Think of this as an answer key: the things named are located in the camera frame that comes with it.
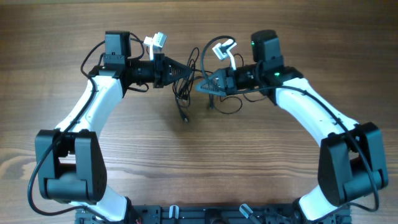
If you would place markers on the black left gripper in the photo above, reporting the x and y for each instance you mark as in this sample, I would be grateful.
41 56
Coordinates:
158 73

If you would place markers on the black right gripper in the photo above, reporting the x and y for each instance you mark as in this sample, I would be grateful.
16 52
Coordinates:
230 81

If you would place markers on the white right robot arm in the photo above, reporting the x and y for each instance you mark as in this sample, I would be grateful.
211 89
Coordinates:
352 162

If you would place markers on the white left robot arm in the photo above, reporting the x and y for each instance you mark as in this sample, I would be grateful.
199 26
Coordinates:
70 168

